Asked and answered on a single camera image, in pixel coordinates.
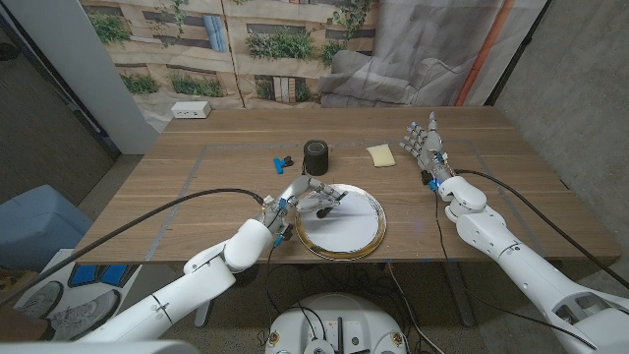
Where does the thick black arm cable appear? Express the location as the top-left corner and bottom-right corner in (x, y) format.
(452, 168), (629, 291)
(0, 188), (267, 309)

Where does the person brown trouser leg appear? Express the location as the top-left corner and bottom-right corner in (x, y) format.
(0, 306), (51, 343)

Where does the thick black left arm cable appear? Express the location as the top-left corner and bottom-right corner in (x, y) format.
(0, 188), (267, 309)

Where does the printed fabric backdrop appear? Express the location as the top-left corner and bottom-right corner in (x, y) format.
(78, 0), (549, 134)

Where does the metal table leg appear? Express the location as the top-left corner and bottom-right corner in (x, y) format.
(194, 298), (215, 329)
(444, 262), (476, 328)

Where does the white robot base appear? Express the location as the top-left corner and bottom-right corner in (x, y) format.
(263, 292), (409, 354)

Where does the black backdrop stand pole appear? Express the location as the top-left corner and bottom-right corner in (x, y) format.
(484, 0), (554, 107)

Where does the black round floor fan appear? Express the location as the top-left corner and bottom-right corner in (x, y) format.
(234, 264), (260, 288)

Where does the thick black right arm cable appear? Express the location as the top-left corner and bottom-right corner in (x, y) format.
(452, 168), (629, 291)

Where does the black cylindrical speaker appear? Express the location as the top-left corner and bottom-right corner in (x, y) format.
(299, 139), (330, 178)

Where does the white power strip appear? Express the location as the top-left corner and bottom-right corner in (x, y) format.
(170, 100), (212, 120)

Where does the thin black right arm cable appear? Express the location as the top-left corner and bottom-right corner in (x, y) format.
(433, 189), (599, 351)

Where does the blue upholstered chair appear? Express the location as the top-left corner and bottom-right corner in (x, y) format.
(0, 184), (94, 274)

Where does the blue and black clip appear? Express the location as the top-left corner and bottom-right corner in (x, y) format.
(272, 155), (295, 175)

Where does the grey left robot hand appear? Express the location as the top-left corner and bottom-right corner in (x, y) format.
(261, 175), (349, 237)

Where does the grey sneaker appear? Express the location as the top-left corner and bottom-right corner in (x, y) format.
(48, 289), (122, 341)
(14, 280), (65, 319)

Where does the blue foot pedal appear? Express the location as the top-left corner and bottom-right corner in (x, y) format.
(100, 264), (132, 288)
(67, 265), (100, 289)

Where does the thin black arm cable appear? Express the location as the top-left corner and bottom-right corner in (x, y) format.
(257, 240), (284, 345)
(433, 189), (599, 351)

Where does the white plate gold rim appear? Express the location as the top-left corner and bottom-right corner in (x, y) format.
(294, 183), (387, 262)

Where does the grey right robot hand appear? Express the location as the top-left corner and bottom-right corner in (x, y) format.
(398, 110), (456, 187)

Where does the white robot torso edge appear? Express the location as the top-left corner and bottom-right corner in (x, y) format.
(0, 340), (200, 354)

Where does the grey floor cable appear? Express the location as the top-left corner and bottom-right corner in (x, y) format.
(386, 263), (436, 354)

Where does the pale yellow sponge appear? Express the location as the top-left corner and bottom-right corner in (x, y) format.
(366, 144), (397, 168)

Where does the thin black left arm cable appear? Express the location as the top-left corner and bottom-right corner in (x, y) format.
(257, 240), (284, 345)

